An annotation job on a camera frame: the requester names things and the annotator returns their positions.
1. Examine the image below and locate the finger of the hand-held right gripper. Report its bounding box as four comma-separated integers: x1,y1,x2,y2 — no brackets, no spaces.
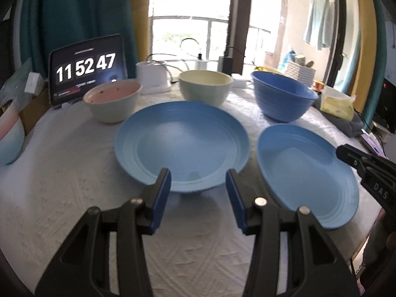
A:
336,144,396,208

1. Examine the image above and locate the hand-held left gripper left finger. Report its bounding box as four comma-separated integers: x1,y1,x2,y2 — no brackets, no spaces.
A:
35,168,172,297

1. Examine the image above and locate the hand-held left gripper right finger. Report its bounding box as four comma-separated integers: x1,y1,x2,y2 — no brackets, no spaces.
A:
225,169,362,297

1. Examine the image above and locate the large blue plate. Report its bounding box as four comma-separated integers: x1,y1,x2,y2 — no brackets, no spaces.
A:
114,100,250,194

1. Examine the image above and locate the small blue plate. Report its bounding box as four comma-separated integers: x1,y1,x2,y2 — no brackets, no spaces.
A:
256,123,360,231

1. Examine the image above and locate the pink-lined white bowl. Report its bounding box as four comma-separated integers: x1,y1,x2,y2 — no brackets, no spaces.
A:
83,80,143,125

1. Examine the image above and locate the blue bowl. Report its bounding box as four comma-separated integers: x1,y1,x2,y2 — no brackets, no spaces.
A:
250,71,319,123

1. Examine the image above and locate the cream bowl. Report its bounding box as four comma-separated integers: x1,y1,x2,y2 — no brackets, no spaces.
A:
179,70,234,109

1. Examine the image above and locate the phone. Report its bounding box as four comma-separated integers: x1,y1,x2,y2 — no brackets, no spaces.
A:
360,131,387,158

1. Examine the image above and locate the grey cloth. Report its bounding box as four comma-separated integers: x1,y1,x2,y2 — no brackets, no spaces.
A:
319,105,373,138

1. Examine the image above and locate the black device with red light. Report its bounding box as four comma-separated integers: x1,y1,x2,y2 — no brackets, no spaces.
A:
373,74,396,130

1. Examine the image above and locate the yellow tissue pack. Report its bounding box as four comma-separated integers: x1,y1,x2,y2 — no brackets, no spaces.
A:
320,86,356,121

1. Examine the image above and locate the white tablecloth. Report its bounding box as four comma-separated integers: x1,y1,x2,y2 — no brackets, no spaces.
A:
0,77,384,297

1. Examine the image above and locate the white power strip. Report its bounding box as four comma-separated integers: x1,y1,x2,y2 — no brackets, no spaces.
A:
231,74,252,88

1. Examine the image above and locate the white slatted basket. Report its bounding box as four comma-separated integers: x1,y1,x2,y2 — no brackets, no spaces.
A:
284,60,317,85

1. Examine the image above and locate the yellow snack packet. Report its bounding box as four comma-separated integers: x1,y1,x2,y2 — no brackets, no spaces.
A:
254,66,283,75

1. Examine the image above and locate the white charger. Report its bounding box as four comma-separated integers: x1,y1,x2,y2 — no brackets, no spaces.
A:
195,52,209,71

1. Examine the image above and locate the black tablet with clock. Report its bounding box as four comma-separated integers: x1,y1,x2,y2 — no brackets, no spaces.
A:
49,34,128,106

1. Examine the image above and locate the blue bag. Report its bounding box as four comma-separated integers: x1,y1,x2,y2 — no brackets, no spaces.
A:
278,48,297,70

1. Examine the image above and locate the cardboard box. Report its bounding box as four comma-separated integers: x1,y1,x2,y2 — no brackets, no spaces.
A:
19,88,53,135

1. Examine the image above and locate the hanging light blue towel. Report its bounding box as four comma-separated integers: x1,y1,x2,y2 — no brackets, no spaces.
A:
303,0,336,50

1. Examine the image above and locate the yellow curtain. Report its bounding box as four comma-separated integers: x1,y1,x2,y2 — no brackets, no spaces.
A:
130,0,152,79

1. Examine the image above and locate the small white box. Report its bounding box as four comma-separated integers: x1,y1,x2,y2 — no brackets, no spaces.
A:
24,72,44,95

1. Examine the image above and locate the teal curtain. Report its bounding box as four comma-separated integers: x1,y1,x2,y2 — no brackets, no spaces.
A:
19,0,138,79

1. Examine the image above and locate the white cable loop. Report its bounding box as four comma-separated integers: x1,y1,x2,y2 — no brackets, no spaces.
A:
180,38,201,57

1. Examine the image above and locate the brown door frame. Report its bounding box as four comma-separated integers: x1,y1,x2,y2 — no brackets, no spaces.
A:
230,0,252,75

